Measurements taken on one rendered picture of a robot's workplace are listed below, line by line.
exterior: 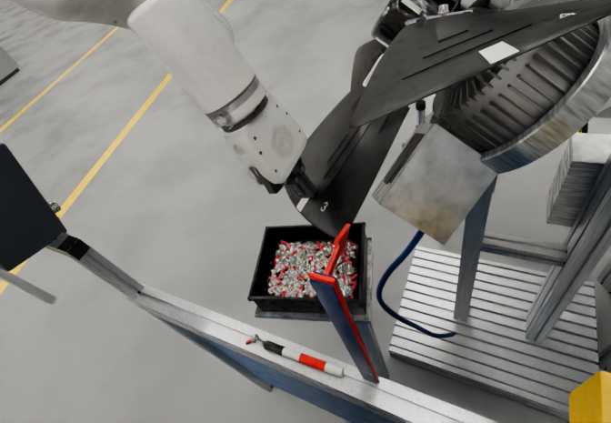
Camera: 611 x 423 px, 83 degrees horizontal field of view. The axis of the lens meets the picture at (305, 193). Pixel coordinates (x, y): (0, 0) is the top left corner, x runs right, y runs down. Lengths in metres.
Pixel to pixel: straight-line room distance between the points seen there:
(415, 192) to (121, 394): 1.64
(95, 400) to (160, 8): 1.79
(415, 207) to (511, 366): 0.95
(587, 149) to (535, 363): 0.79
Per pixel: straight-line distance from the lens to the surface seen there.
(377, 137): 0.54
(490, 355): 1.45
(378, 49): 0.73
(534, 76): 0.56
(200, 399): 1.70
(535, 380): 1.45
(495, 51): 0.29
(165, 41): 0.43
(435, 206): 0.59
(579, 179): 0.93
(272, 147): 0.47
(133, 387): 1.90
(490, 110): 0.56
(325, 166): 0.56
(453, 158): 0.58
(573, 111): 0.55
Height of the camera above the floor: 1.44
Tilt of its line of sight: 46 degrees down
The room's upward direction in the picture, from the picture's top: 22 degrees counter-clockwise
